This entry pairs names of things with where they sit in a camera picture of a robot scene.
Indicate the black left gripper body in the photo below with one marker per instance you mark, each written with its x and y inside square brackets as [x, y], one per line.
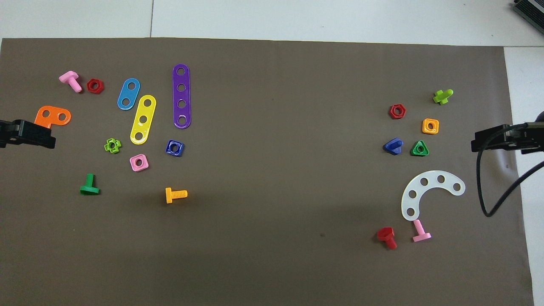
[7, 134]

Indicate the lime cross-head plastic screw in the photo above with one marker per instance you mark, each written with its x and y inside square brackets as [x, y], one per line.
[441, 97]

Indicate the dark green plastic screw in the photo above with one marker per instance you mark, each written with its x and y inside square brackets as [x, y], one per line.
[89, 190]

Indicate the red hexagonal plastic nut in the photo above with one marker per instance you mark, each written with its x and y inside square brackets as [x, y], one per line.
[89, 86]
[391, 111]

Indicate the dark ribbed device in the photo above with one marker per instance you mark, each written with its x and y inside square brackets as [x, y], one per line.
[531, 10]

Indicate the blue square plastic nut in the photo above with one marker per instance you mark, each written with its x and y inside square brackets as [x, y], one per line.
[168, 149]

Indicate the pink square plastic nut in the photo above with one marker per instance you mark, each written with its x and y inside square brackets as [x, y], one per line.
[144, 166]

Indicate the green triangular plastic nut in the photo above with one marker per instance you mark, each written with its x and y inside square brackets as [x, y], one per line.
[414, 152]

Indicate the white curved five-hole plate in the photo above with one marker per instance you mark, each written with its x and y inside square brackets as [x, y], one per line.
[432, 179]

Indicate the purple four-hole plastic plate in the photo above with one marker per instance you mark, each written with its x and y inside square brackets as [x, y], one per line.
[181, 95]

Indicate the blue two-hole plastic plate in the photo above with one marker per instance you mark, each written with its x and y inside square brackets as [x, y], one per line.
[128, 94]

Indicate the orange plastic screw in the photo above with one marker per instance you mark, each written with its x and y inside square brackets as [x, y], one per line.
[169, 195]

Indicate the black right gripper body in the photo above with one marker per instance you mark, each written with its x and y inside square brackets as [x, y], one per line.
[529, 138]

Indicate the orange square plastic nut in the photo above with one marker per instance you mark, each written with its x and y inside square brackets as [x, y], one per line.
[425, 129]

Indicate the red hexagon-head plastic screw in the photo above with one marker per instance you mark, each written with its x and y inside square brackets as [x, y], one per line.
[385, 233]

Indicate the lime cross-shaped plastic nut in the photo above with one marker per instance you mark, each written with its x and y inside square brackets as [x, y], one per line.
[106, 147]

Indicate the pink plastic screw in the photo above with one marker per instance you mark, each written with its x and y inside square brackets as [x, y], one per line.
[418, 227]
[68, 77]

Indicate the orange angled plastic plate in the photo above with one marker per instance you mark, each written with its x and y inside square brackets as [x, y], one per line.
[44, 114]

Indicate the yellow three-hole plastic plate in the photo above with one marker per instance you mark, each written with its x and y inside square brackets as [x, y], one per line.
[145, 111]

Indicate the blue triangle-head plastic screw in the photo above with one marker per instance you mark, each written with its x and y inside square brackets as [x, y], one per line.
[391, 148]

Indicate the brown table mat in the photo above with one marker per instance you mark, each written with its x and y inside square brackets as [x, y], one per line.
[272, 212]

